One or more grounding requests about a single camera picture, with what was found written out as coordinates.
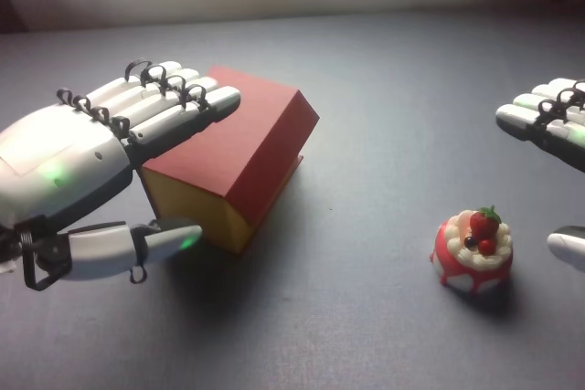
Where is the left white five-finger robot hand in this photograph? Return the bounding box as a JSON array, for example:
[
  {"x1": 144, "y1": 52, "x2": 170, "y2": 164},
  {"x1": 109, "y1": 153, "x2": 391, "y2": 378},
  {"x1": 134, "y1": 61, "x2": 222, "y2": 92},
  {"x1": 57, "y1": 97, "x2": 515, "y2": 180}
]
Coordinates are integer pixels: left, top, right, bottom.
[{"x1": 0, "y1": 57, "x2": 242, "y2": 293}]

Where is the right white five-finger robot hand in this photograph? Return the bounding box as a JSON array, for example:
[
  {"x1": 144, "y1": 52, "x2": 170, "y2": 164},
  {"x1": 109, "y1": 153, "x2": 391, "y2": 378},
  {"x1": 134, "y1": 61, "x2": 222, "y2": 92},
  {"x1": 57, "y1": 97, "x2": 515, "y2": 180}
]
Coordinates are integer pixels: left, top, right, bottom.
[{"x1": 495, "y1": 77, "x2": 585, "y2": 272}]

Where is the toy strawberry cream cake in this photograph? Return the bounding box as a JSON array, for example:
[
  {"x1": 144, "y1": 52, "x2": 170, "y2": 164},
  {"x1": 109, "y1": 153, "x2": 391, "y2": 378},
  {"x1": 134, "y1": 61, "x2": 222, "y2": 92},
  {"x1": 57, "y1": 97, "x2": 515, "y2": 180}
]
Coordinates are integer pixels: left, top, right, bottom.
[{"x1": 428, "y1": 205, "x2": 514, "y2": 295}]

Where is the red box with yellow inside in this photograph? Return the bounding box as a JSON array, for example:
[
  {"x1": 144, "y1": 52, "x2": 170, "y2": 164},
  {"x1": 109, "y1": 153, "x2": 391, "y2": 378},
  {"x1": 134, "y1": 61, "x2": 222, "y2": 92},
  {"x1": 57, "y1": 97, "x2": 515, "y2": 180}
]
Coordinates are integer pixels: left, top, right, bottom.
[{"x1": 136, "y1": 65, "x2": 321, "y2": 257}]

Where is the grey table cloth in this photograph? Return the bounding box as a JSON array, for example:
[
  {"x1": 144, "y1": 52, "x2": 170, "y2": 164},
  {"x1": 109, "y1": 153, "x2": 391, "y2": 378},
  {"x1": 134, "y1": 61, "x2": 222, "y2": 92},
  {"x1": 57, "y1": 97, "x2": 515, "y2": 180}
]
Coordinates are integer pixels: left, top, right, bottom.
[{"x1": 0, "y1": 10, "x2": 585, "y2": 390}]

